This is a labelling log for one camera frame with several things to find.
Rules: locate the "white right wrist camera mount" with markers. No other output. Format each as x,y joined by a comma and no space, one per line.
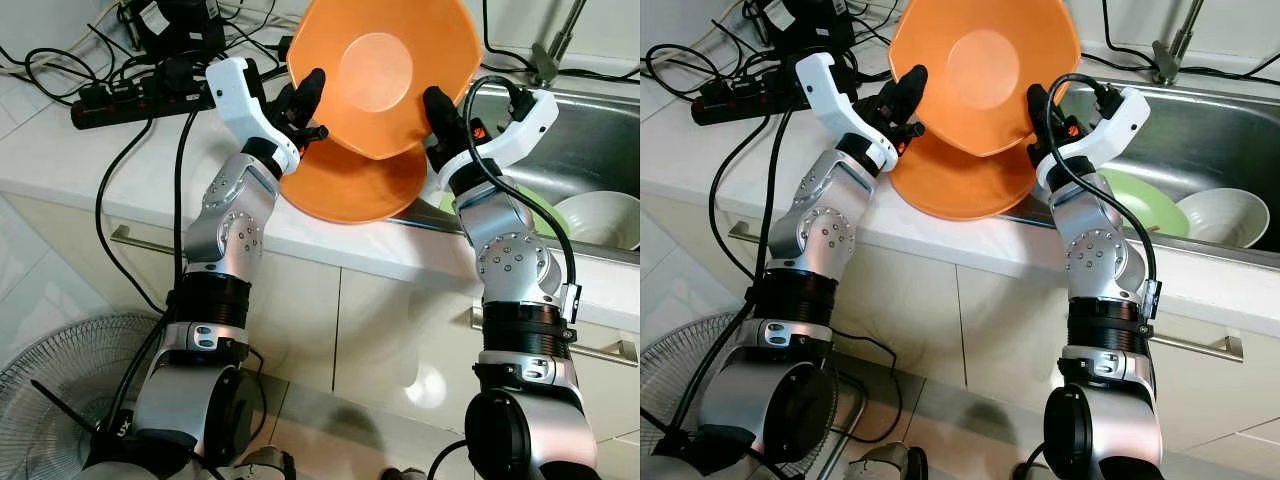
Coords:
520,130
1120,125

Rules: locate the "stainless steel sink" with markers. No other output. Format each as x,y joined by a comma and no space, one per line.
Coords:
590,140
1200,135

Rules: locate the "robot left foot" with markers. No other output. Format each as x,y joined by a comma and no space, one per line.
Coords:
265,465
885,462

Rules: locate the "grey floor fan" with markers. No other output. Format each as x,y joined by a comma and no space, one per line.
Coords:
50,380
675,390

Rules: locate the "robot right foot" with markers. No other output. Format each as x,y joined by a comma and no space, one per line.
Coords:
405,473
1030,472

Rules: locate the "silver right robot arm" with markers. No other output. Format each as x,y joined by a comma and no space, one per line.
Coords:
1100,260
510,260

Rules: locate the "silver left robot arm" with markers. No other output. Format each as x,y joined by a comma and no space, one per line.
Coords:
830,220
230,220

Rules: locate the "white kitchen cabinet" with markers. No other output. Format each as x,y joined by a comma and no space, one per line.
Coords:
970,330
380,330

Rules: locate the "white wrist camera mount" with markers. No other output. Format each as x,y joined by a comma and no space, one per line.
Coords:
520,130
235,95
825,90
1120,125

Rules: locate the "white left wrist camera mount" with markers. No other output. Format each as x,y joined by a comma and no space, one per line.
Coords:
235,95
825,90

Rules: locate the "steel faucet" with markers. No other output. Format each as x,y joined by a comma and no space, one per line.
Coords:
545,65
1165,62

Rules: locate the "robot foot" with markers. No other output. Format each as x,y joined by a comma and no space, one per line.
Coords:
885,462
265,465
405,473
1030,472

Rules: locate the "black charger with white label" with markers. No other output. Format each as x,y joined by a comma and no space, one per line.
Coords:
800,28
180,30

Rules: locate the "light green plate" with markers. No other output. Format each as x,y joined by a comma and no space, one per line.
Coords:
550,218
1150,205

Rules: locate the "black power strip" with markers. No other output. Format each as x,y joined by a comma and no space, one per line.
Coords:
130,105
740,100

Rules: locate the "orange plastic bowl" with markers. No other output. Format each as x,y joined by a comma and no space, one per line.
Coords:
375,70
985,65

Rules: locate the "white ceramic bowl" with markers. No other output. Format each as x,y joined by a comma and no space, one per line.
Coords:
1225,215
600,220

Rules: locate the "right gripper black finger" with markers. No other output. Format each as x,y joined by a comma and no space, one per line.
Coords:
440,115
1042,108

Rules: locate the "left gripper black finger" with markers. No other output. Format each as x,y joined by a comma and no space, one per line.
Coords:
310,95
907,92

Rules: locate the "orange plastic plate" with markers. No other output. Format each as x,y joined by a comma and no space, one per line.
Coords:
960,185
350,190

